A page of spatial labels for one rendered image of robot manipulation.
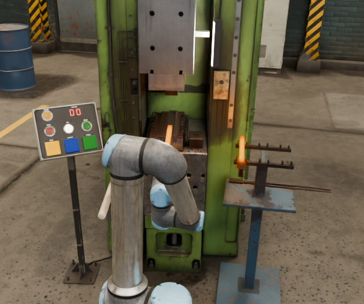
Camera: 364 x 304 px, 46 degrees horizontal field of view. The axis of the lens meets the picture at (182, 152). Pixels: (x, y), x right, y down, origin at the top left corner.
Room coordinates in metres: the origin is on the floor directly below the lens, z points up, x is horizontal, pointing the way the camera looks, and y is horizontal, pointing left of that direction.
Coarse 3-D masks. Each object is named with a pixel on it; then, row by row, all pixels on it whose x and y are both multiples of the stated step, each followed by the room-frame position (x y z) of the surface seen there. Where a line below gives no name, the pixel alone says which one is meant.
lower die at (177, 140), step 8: (168, 112) 2.73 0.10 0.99; (176, 112) 2.70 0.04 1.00; (160, 120) 2.58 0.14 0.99; (168, 120) 2.56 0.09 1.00; (176, 120) 2.56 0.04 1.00; (160, 128) 2.44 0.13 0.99; (176, 128) 2.44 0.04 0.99; (152, 136) 2.34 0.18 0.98; (160, 136) 2.33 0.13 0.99; (176, 136) 2.33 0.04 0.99; (176, 144) 2.33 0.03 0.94
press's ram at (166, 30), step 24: (144, 0) 2.33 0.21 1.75; (168, 0) 2.33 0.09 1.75; (192, 0) 2.32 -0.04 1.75; (144, 24) 2.33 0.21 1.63; (168, 24) 2.33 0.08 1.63; (192, 24) 2.32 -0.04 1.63; (144, 48) 2.33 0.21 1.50; (168, 48) 2.33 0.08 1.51; (192, 48) 2.32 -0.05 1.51; (144, 72) 2.33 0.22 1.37; (168, 72) 2.33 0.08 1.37; (192, 72) 2.32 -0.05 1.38
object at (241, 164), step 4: (240, 136) 2.34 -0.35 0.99; (244, 136) 2.34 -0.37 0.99; (240, 140) 2.29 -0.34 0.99; (244, 140) 2.29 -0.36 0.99; (240, 144) 2.23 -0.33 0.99; (244, 144) 2.23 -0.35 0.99; (240, 148) 2.17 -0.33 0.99; (244, 148) 2.17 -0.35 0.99; (240, 152) 2.12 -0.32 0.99; (244, 152) 2.12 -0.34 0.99; (240, 156) 2.07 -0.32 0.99; (244, 156) 2.07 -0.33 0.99; (240, 160) 2.02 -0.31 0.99; (240, 164) 1.96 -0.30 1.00; (244, 164) 1.98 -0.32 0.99; (240, 168) 1.91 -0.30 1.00; (244, 168) 1.98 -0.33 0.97; (240, 172) 1.91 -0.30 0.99; (240, 176) 1.90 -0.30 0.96
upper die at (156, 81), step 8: (152, 72) 2.35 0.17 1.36; (152, 80) 2.33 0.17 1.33; (160, 80) 2.33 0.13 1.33; (168, 80) 2.33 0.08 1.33; (176, 80) 2.33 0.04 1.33; (184, 80) 2.49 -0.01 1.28; (152, 88) 2.33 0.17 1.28; (160, 88) 2.33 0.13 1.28; (168, 88) 2.33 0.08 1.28; (176, 88) 2.33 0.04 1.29
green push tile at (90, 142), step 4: (88, 136) 2.19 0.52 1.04; (92, 136) 2.19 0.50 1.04; (84, 140) 2.17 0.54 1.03; (88, 140) 2.18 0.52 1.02; (92, 140) 2.18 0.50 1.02; (84, 144) 2.16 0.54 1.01; (88, 144) 2.16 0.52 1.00; (92, 144) 2.17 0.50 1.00; (96, 144) 2.18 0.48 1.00; (84, 148) 2.14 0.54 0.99; (88, 148) 2.15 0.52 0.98; (92, 148) 2.16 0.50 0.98; (96, 148) 2.18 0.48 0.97
